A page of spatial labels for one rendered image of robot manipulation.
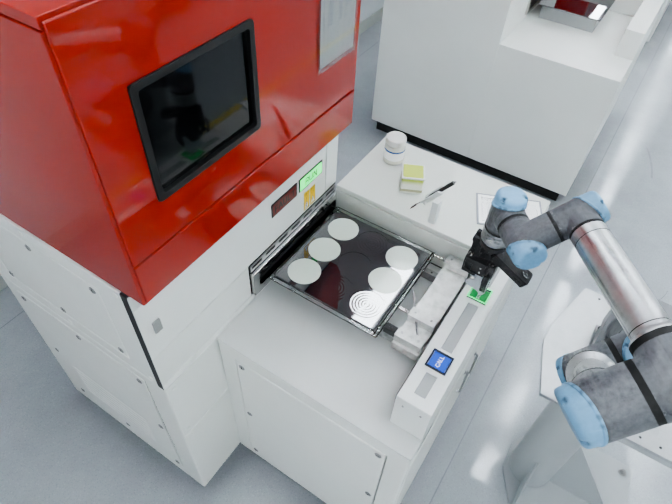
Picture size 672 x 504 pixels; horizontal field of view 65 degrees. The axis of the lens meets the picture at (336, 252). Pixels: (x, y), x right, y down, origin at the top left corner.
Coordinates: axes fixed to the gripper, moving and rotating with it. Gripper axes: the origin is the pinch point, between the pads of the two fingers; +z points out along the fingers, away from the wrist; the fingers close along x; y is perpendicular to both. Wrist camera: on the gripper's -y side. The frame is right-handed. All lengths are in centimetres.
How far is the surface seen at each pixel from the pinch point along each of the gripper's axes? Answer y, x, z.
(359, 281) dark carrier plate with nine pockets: 32.8, 10.8, 7.3
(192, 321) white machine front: 59, 52, 0
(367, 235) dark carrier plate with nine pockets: 40.6, -6.9, 7.5
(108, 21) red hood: 54, 56, -81
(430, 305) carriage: 11.9, 5.2, 9.3
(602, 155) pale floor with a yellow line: -12, -240, 98
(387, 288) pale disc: 24.7, 8.4, 7.4
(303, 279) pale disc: 47, 20, 7
